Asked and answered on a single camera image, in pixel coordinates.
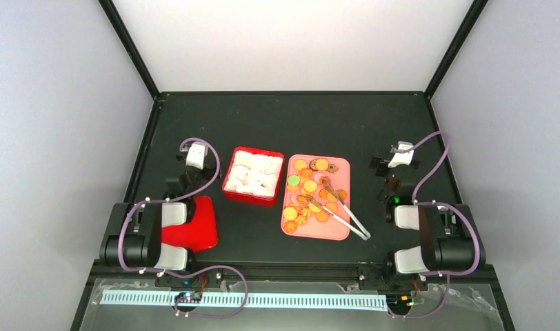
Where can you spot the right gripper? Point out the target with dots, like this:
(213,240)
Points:
(378,162)

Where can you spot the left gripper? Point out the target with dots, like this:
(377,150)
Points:
(207,174)

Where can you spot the red cookie tin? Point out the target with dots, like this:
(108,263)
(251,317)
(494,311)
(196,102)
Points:
(252,200)

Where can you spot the pink tray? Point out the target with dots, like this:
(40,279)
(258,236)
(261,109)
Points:
(293,202)

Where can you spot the orange round sandwich cookie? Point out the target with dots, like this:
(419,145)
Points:
(300,165)

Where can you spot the green sandwich cookie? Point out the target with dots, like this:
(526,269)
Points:
(293,180)

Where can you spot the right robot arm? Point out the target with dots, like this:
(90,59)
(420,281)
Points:
(448,240)

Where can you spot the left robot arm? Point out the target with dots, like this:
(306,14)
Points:
(132,239)

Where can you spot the red tin lid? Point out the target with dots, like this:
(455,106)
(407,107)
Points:
(200,234)

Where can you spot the white paper cookie liners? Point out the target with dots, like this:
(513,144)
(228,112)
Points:
(253,174)

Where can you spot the chocolate nut cookie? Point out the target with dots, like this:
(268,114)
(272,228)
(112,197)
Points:
(312,165)

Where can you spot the orange swirl cookie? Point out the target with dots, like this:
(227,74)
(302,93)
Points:
(301,220)
(290,227)

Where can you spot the right circuit board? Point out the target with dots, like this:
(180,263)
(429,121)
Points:
(403,301)

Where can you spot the circuit board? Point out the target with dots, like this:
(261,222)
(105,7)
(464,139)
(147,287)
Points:
(403,301)
(188,299)

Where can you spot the left circuit board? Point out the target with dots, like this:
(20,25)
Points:
(188,299)

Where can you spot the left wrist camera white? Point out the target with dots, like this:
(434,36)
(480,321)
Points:
(196,155)

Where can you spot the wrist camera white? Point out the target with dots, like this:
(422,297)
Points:
(196,155)
(400,156)

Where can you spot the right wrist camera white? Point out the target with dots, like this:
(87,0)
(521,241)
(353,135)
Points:
(400,156)

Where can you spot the white slotted cable duct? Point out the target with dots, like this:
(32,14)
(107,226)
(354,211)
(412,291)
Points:
(369,302)

